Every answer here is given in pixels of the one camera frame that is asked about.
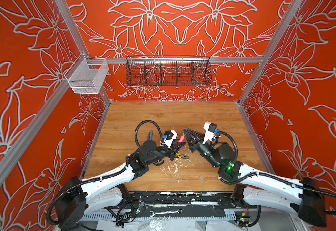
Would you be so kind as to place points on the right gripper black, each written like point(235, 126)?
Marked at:
point(196, 145)

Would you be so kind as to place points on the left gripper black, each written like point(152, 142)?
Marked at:
point(171, 152)

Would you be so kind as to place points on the pink marker pen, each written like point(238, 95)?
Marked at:
point(181, 139)

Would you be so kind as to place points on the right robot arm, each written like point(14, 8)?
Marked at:
point(259, 188)

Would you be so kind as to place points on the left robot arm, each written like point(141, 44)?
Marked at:
point(79, 197)

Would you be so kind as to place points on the yellow black pliers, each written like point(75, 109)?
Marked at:
point(181, 156)

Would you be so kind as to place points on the silver wrench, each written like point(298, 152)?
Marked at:
point(152, 213)

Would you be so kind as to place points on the small circuit board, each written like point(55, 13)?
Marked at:
point(243, 220)

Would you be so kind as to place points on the white mesh basket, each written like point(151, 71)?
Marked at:
point(86, 76)

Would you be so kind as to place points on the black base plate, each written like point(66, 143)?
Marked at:
point(185, 198)

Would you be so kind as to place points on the black wire basket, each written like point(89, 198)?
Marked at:
point(168, 70)

